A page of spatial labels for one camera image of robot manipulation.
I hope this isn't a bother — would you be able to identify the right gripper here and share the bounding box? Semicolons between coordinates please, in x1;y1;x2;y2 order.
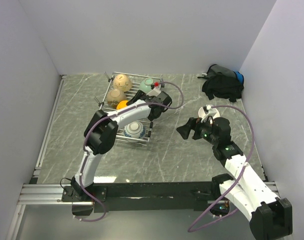
176;115;218;146

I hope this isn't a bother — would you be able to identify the yellow bowl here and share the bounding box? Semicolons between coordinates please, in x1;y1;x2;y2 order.
116;100;128;110

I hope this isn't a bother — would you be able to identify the white and blue floral bowl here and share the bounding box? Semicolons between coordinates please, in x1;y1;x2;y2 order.
123;121;146;142

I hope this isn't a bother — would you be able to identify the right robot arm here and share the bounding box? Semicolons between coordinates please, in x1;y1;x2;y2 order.
176;116;293;240

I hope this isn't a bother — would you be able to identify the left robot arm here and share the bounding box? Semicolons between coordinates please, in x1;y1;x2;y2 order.
70;90;172;201

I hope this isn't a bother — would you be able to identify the pale green celadon bowl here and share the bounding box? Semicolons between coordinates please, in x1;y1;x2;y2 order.
139;78;155;96

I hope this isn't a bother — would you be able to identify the beige bowl with brown marks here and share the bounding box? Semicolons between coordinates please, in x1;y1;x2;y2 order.
113;74;132;92

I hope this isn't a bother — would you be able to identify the tan bowl with floral band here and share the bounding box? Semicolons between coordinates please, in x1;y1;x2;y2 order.
106;89;127;109

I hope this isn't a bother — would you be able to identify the black cloth bundle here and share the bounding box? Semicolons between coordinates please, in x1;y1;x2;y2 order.
197;64;245;103

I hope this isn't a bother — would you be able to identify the black base bar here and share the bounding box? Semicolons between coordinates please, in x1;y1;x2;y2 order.
61;177;221;216

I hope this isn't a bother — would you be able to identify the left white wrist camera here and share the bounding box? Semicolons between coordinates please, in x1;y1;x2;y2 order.
147;82;161;97

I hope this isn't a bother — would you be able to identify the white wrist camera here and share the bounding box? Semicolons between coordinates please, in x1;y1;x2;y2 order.
147;82;161;97
198;104;216;122

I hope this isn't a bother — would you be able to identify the metal wire dish rack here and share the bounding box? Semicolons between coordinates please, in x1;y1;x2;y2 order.
93;71;166;146

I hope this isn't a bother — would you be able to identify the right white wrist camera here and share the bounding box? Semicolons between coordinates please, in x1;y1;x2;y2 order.
198;104;216;122

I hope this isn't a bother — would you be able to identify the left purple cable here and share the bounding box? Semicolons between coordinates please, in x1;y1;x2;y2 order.
74;81;184;222

